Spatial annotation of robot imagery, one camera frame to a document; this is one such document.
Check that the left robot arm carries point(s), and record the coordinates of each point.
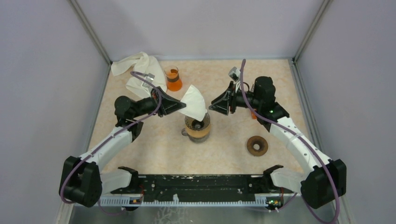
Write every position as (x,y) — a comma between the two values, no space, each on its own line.
(82,181)

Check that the orange glass flask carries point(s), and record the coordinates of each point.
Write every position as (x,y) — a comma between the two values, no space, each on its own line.
(174,82)

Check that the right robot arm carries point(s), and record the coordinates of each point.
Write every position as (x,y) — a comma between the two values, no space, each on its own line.
(323,179)

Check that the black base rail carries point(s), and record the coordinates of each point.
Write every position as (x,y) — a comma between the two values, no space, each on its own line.
(198,188)

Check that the clear glass dripper cone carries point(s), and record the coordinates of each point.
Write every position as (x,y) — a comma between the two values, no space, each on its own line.
(197,125)

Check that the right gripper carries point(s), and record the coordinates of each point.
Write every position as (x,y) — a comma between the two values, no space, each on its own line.
(222,103)

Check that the orange coffee filter box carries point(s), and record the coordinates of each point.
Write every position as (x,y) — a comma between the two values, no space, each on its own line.
(253,114)

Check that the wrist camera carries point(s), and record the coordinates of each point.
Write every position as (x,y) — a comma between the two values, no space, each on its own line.
(234,74)
(149,77)

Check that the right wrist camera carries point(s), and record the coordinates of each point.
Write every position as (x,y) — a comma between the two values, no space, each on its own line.
(234,74)

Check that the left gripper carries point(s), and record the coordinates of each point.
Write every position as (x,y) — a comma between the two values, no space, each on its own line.
(168,105)

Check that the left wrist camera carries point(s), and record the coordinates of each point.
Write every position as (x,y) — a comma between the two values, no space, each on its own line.
(149,77)

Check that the white cloth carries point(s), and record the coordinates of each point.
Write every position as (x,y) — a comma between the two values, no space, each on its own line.
(140,63)

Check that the white paper coffee filter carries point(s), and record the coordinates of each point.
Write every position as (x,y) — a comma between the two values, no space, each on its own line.
(195,104)

